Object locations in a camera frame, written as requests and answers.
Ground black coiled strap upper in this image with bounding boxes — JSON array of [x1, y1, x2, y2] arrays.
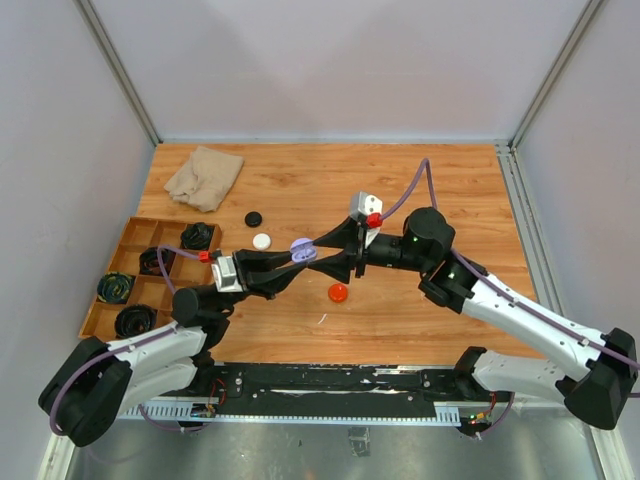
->
[[180, 222, 217, 250]]

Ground black coiled strap middle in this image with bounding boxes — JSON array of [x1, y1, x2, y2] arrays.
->
[[138, 244, 176, 277]]

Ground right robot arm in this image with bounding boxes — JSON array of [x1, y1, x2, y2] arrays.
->
[[302, 207, 639, 430]]

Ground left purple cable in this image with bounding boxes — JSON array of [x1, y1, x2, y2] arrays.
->
[[49, 244, 221, 434]]

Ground purple cable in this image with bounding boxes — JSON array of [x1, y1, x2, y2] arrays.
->
[[49, 244, 221, 434], [367, 157, 640, 436]]

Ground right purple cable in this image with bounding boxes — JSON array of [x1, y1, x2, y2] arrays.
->
[[367, 157, 640, 436]]

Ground black yellow coiled strap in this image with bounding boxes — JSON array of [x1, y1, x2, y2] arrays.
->
[[97, 272, 136, 304]]

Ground black round charging case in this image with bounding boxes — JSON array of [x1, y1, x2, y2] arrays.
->
[[244, 211, 263, 228]]

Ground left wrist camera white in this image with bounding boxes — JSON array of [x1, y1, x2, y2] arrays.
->
[[211, 256, 243, 293]]

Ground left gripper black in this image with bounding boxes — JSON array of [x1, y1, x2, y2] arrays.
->
[[215, 249, 307, 315]]

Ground white round charging case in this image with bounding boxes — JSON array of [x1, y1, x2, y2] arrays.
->
[[252, 233, 272, 251]]

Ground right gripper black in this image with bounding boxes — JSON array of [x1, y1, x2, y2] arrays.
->
[[308, 216, 431, 282]]

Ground purple round charging case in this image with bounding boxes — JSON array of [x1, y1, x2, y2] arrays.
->
[[289, 237, 318, 264]]

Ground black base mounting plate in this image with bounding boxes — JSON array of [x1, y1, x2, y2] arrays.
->
[[155, 361, 514, 417]]

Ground black coiled strap lower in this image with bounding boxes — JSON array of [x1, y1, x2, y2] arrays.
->
[[114, 303, 158, 337]]

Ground orange round charging case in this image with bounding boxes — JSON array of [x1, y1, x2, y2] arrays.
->
[[327, 283, 349, 303]]

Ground wooden compartment tray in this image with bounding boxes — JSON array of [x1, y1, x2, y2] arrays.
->
[[79, 217, 222, 342]]

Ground beige folded cloth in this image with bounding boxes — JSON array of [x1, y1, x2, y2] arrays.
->
[[164, 146, 244, 212]]

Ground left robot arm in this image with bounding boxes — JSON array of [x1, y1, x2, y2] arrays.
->
[[38, 250, 307, 447]]

